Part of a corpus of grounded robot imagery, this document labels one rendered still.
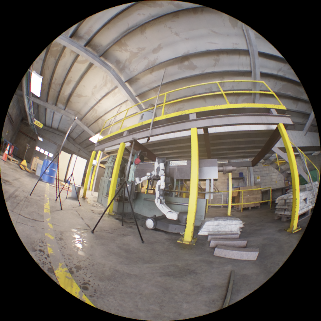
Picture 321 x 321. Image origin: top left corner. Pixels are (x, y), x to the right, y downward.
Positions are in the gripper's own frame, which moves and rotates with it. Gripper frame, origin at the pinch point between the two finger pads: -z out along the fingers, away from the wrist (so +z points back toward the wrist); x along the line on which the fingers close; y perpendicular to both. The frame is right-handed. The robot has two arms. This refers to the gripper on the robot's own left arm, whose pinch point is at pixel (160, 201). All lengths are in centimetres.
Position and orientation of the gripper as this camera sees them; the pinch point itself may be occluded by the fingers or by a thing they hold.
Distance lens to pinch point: 169.7
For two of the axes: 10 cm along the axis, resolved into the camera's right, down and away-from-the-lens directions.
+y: 1.5, -4.9, -8.6
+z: 0.7, -8.6, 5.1
